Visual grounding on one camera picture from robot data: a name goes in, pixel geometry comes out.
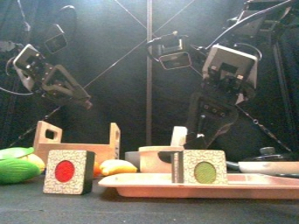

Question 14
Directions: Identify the sushi block with green circle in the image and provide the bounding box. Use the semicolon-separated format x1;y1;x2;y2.
171;149;230;186

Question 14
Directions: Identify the sushi block with red circle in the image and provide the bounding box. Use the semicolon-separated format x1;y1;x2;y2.
42;149;97;196

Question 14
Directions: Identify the white toy kitchen appliance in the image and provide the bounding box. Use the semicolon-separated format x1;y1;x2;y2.
170;125;190;148

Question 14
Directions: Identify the wooden toy crate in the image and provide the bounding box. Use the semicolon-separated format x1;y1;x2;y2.
33;120;122;166

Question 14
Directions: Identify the dark pan lid with knob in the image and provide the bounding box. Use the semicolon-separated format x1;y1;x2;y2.
244;146;296;163

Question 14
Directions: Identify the toy frying pan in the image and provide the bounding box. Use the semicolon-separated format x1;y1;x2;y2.
226;160;299;178

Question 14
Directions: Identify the yellow toy banana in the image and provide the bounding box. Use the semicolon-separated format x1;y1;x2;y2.
99;158;139;177

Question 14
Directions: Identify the pink plastic tray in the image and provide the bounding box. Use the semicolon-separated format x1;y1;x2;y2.
98;171;299;200

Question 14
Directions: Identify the green and yellow toy corn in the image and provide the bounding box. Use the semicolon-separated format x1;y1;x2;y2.
0;146;47;186

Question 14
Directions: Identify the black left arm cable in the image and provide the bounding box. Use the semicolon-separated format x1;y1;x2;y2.
0;56;35;97

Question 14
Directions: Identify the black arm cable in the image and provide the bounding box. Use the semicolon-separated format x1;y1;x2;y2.
205;0;299;51
0;56;35;97

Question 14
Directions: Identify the vertical metal frame pole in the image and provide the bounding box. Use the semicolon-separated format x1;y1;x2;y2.
145;0;155;146

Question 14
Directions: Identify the thin white diagonal cord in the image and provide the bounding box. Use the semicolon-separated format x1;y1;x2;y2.
114;0;296;153
9;0;197;148

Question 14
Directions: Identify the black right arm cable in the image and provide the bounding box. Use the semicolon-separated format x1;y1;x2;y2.
205;0;299;51

